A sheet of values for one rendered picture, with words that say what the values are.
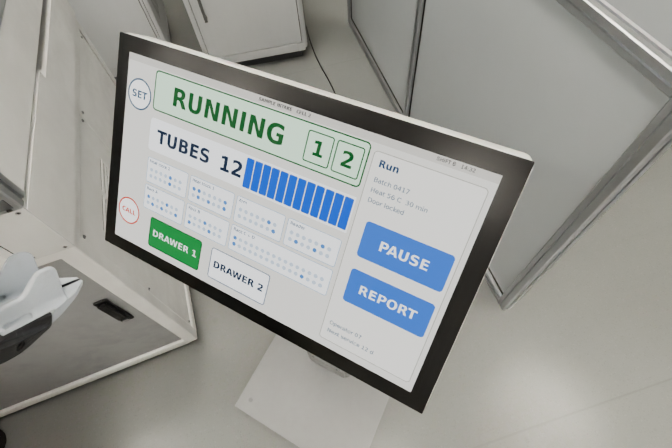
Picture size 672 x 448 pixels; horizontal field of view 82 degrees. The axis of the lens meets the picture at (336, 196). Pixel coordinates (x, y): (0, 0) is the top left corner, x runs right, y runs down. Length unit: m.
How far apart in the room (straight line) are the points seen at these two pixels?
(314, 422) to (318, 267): 1.03
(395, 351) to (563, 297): 1.32
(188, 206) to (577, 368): 1.44
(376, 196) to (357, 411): 1.10
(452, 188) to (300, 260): 0.20
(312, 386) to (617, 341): 1.09
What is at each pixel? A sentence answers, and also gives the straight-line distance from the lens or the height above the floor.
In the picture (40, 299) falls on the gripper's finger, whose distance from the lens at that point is 0.46.
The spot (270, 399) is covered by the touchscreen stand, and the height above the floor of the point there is 0.03.
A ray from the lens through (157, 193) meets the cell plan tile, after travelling 0.59.
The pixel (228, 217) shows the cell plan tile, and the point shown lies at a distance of 0.51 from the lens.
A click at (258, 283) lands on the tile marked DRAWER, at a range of 0.52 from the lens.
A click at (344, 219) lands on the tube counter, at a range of 0.43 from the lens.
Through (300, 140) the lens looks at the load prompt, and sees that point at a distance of 0.44.
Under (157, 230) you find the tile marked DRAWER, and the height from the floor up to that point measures 1.01.
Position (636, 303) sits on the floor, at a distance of 1.87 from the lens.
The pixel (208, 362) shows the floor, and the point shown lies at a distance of 1.60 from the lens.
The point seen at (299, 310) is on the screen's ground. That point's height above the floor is 1.00.
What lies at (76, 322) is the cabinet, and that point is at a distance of 1.28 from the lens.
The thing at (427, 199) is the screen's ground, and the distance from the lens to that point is 0.40.
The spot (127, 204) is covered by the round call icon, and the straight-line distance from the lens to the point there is 0.64.
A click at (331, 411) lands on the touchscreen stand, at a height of 0.04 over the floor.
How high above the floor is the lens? 1.47
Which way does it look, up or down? 55 degrees down
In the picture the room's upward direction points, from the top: 5 degrees counter-clockwise
